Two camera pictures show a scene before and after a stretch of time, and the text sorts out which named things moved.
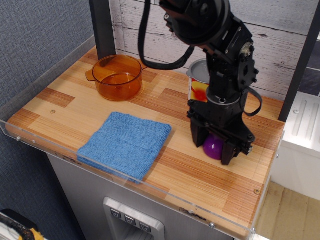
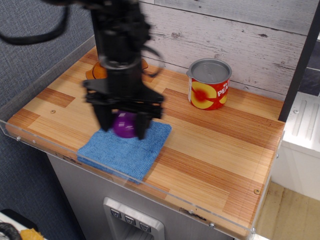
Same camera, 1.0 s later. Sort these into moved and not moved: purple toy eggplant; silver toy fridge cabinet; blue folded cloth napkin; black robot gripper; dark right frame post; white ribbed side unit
Moved: black robot gripper; purple toy eggplant
Not moved: silver toy fridge cabinet; dark right frame post; white ribbed side unit; blue folded cloth napkin
